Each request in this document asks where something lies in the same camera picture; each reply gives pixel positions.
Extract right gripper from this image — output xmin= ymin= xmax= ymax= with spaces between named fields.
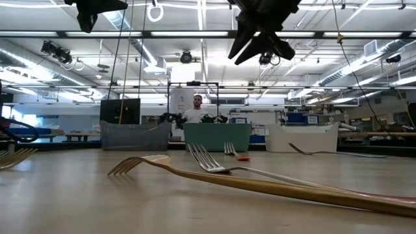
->
xmin=227 ymin=0 xmax=303 ymax=66

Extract silver fork orange handle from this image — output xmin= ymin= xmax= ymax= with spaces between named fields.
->
xmin=187 ymin=142 xmax=416 ymax=204
xmin=223 ymin=142 xmax=252 ymax=162

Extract grey plastic bin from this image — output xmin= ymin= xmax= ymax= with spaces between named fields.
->
xmin=99 ymin=120 xmax=172 ymax=151

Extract blue storage bins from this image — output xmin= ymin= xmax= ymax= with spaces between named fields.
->
xmin=285 ymin=112 xmax=320 ymax=125

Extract person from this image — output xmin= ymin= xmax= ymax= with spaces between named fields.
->
xmin=183 ymin=94 xmax=209 ymax=124

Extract white panel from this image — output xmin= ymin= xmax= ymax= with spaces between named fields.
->
xmin=169 ymin=88 xmax=195 ymax=114

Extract teal plastic bin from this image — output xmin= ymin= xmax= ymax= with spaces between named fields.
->
xmin=183 ymin=122 xmax=252 ymax=153

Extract white plastic bin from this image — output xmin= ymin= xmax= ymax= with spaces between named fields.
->
xmin=265 ymin=122 xmax=339 ymax=153

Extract black monitor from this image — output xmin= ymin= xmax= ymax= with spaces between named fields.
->
xmin=99 ymin=98 xmax=141 ymax=125

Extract white air vent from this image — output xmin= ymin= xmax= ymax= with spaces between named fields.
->
xmin=363 ymin=40 xmax=378 ymax=58

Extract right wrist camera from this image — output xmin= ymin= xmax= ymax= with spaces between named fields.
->
xmin=274 ymin=38 xmax=297 ymax=62

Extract white cable ring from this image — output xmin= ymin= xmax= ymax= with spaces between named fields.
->
xmin=146 ymin=0 xmax=164 ymax=23

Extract black ceiling camera cluster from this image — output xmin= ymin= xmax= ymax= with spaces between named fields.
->
xmin=40 ymin=40 xmax=73 ymax=65

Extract black metal frame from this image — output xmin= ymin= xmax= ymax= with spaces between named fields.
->
xmin=166 ymin=81 xmax=220 ymax=131

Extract silver ventilation duct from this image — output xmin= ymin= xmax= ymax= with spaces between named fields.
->
xmin=0 ymin=38 xmax=120 ymax=98

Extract hanging yellow cable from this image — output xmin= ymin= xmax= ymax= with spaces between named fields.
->
xmin=118 ymin=0 xmax=135 ymax=125

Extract black aluminium table frame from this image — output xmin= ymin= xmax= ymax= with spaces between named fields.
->
xmin=0 ymin=140 xmax=416 ymax=157

